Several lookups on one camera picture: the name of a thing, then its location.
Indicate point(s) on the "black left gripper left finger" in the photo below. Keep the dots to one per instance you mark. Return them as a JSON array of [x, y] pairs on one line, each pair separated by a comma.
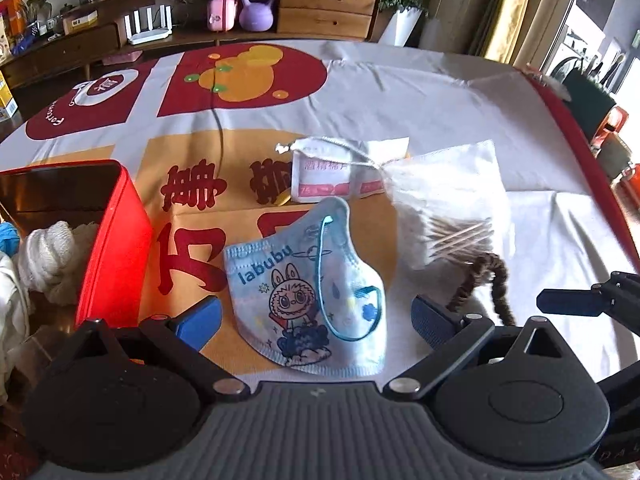
[[176, 345]]

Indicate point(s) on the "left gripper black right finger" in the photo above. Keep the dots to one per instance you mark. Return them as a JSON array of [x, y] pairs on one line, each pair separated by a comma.
[[571, 302]]

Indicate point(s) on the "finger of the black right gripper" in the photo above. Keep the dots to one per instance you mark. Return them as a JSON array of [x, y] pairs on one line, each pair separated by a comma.
[[455, 340]]

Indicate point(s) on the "labubu blue face mask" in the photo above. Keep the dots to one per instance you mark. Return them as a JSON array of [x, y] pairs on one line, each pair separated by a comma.
[[303, 298]]

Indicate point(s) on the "blue rubber glove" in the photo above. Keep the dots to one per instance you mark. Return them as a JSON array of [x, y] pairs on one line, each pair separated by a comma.
[[9, 239]]

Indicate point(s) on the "cotton swab bag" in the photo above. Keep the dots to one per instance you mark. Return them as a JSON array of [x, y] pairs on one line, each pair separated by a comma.
[[451, 204]]

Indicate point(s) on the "white knitted glove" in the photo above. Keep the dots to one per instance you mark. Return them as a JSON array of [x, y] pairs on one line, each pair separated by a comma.
[[54, 261]]

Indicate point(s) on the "red metal tin box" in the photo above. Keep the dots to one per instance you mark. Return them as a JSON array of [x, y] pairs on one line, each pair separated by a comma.
[[99, 191]]

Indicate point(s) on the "pink white packet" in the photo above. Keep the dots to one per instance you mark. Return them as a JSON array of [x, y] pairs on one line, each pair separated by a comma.
[[329, 167]]

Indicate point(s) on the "white printed tablecloth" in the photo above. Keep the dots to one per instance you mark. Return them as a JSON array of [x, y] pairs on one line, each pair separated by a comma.
[[197, 131]]

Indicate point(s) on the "yellow carton box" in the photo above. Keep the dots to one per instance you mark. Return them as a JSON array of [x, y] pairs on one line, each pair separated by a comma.
[[8, 106]]

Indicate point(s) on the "yellow curtain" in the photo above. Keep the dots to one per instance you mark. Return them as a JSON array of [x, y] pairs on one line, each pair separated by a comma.
[[504, 30]]

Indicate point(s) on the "white wifi router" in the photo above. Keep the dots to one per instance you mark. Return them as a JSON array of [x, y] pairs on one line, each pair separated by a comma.
[[149, 24]]

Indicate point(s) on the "wooden TV cabinet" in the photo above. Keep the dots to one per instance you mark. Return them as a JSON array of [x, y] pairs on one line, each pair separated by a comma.
[[351, 20]]

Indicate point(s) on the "purple kettlebell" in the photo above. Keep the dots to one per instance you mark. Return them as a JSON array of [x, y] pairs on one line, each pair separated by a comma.
[[256, 16]]

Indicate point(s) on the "pink toy case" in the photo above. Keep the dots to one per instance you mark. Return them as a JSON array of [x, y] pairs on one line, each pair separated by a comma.
[[221, 15]]

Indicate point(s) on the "potted green tree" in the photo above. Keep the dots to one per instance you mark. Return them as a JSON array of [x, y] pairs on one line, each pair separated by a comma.
[[395, 5]]

